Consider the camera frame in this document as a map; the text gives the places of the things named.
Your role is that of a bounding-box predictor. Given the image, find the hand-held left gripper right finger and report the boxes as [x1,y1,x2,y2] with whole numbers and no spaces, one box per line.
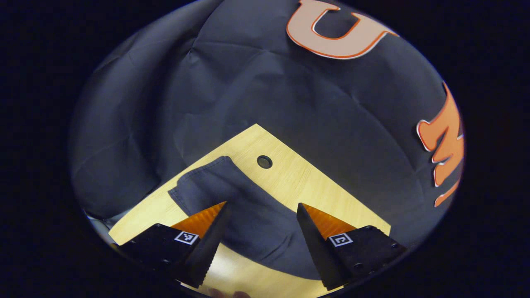
[296,202,407,291]

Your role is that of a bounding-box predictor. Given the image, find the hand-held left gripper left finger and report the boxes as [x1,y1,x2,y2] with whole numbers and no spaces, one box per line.
[118,202,229,289]

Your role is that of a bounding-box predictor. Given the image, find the dark grey jeans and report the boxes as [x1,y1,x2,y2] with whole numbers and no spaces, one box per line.
[168,156,328,281]

